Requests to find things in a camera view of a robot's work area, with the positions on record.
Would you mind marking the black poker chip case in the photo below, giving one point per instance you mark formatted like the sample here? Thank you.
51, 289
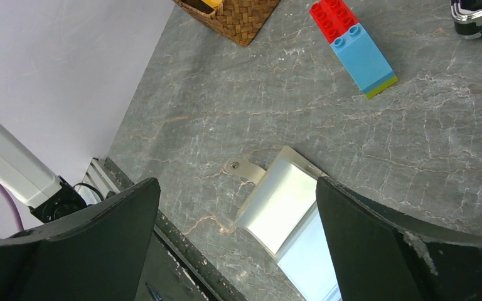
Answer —
467, 18

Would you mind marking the blue toy brick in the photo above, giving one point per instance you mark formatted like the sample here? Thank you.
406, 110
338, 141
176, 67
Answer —
364, 61

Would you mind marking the gold credit card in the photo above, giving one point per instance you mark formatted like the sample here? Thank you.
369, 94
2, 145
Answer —
212, 3

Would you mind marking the brown wicker divided basket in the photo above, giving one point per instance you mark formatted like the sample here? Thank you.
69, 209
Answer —
238, 21

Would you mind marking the red toy brick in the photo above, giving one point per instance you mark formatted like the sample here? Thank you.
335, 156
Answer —
333, 17

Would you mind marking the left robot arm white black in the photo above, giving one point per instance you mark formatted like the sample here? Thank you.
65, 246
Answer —
47, 195

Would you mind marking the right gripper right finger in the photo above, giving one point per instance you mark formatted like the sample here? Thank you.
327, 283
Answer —
379, 253

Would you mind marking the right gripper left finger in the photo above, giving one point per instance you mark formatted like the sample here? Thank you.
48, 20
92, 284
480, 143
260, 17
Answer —
96, 253

